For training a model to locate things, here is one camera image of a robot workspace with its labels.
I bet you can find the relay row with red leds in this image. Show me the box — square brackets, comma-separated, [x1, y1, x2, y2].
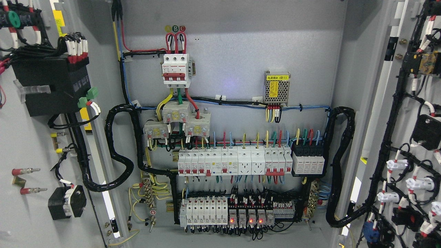
[227, 206, 296, 231]

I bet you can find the grey current transformer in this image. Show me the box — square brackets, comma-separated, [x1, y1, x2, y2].
[185, 113, 211, 137]
[143, 120, 172, 140]
[162, 101, 191, 124]

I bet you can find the lower white breaker row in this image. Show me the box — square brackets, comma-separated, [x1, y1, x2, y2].
[179, 196, 229, 228]

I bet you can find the black surge protector block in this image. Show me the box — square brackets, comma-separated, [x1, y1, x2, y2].
[291, 143, 325, 178]

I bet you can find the white socket breaker row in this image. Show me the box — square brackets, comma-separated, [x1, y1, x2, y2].
[177, 146, 293, 176]

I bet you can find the grey current transformer left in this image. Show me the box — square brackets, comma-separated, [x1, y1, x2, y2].
[143, 120, 172, 140]

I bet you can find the metal mesh power supply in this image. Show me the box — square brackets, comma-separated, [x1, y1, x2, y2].
[263, 70, 291, 105]

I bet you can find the grey current transformer top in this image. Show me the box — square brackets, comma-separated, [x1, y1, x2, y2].
[162, 101, 191, 124]

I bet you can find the grey cabinet door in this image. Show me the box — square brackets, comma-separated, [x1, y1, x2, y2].
[326, 0, 440, 248]
[1, 0, 134, 248]

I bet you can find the grey current transformer right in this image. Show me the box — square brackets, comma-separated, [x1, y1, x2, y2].
[185, 113, 211, 137]

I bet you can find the black digital power meter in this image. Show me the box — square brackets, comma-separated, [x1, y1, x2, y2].
[12, 55, 98, 117]

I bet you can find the black left cable loom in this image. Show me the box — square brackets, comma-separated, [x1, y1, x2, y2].
[79, 103, 178, 193]

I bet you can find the red white main breaker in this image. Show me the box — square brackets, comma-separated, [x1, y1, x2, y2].
[161, 54, 194, 89]

